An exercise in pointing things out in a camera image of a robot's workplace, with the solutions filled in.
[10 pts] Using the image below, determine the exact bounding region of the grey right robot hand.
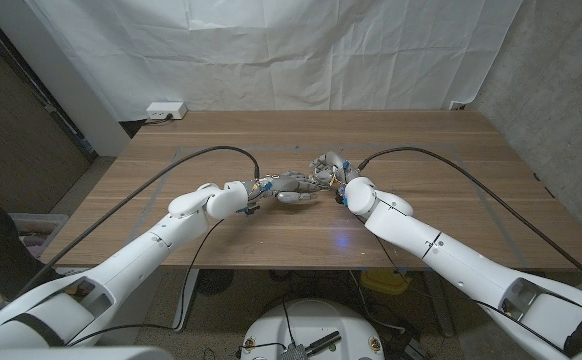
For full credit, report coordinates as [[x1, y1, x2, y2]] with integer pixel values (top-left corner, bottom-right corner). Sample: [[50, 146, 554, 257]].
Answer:
[[309, 151, 360, 187]]

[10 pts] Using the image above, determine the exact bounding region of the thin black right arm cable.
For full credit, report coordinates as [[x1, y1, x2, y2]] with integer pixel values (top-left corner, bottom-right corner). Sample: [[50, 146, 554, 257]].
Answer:
[[370, 234, 567, 356]]

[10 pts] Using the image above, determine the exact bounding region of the grey metal heat sink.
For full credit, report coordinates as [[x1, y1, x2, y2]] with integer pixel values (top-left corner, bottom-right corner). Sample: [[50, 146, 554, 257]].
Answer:
[[280, 344, 310, 360]]

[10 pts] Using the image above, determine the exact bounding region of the clear plastic storage bin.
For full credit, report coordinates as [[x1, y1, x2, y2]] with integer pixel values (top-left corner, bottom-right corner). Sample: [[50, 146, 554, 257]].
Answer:
[[8, 212, 70, 256]]

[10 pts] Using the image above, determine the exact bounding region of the black tool on torso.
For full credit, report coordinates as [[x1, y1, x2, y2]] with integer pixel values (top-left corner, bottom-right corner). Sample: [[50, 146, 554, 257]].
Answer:
[[304, 330, 343, 357]]

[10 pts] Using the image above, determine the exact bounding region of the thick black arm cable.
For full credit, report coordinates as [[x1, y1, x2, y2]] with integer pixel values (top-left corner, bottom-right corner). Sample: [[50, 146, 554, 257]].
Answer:
[[18, 145, 262, 296], [357, 146, 582, 299]]

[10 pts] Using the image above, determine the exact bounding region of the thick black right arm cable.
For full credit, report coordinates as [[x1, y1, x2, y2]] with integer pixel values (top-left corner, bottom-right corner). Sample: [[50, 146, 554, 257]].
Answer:
[[357, 146, 582, 299]]

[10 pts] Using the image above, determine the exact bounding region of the round black fan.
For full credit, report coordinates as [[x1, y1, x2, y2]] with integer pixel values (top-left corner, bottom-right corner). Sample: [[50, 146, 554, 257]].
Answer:
[[195, 268, 235, 296]]

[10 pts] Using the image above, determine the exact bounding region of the dark brown door panel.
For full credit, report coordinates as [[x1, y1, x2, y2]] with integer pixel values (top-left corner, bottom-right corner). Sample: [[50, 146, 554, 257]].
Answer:
[[0, 9, 97, 216]]

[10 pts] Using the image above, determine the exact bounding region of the thin black torso cable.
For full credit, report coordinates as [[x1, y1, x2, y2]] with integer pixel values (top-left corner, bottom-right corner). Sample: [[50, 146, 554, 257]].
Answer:
[[280, 297, 298, 347]]

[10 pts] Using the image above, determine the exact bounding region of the white power strip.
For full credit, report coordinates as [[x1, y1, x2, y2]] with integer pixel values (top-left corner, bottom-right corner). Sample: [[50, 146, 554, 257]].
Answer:
[[145, 101, 188, 121]]

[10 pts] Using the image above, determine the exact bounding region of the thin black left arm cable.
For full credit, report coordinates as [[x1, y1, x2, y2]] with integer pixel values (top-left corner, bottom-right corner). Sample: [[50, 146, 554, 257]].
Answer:
[[65, 219, 225, 348]]

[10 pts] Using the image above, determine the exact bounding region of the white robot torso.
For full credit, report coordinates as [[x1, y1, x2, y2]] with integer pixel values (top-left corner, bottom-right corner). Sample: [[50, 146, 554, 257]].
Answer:
[[239, 298, 386, 360]]

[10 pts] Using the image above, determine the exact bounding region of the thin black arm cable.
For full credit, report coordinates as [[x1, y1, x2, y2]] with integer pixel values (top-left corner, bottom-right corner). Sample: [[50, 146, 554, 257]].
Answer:
[[370, 234, 567, 356], [65, 219, 225, 348]]

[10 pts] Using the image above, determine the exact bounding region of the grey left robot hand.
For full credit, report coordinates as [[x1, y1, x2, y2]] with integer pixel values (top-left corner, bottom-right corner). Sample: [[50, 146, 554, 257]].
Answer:
[[243, 171, 325, 204]]

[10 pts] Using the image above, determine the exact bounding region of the white table leg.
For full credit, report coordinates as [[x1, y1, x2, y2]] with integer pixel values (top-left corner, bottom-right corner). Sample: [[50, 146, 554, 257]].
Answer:
[[171, 268, 201, 334]]

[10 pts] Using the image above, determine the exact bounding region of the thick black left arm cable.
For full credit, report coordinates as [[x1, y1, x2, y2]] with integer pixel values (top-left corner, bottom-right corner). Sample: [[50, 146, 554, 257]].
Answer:
[[18, 145, 262, 296]]

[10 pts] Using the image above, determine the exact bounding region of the yellow plastic container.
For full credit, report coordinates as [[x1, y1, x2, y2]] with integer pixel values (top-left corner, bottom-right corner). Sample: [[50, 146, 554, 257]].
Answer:
[[359, 268, 412, 295]]

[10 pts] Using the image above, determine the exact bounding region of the white creased backdrop sheet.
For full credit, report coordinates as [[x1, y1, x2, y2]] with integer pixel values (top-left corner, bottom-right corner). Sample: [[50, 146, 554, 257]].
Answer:
[[23, 0, 522, 123]]

